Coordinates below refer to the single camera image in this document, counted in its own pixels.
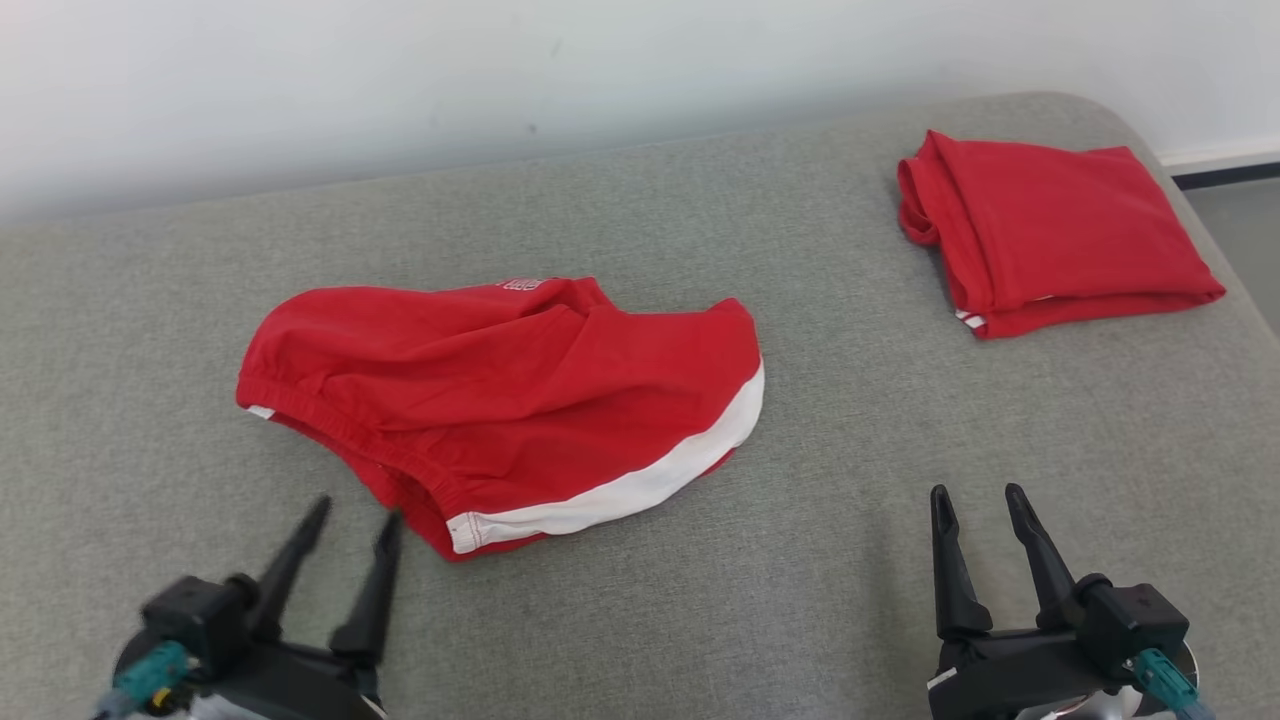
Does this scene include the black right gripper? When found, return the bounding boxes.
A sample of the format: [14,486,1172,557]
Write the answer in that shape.
[924,483,1200,720]

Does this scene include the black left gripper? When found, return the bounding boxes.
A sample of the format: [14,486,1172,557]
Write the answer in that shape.
[108,495,405,720]

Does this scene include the red shorts with white stripes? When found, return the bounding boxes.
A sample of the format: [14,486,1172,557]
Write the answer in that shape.
[235,276,768,564]

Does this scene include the red Bulls 23 jersey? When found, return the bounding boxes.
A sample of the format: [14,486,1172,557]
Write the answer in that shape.
[896,129,1228,342]

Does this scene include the white and black baseboard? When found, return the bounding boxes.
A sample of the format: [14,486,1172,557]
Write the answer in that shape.
[1157,138,1280,192]

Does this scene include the grey fabric sofa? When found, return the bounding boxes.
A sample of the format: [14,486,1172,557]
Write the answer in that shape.
[0,92,1280,720]

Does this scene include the teal right gripper cable plug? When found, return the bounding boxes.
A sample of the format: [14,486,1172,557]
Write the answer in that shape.
[1133,648,1217,720]

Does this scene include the teal gripper cable plug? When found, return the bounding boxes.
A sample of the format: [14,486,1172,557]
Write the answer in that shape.
[93,640,193,717]
[1133,648,1217,720]

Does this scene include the teal left gripper cable plug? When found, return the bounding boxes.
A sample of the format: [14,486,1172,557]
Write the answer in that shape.
[93,640,193,717]

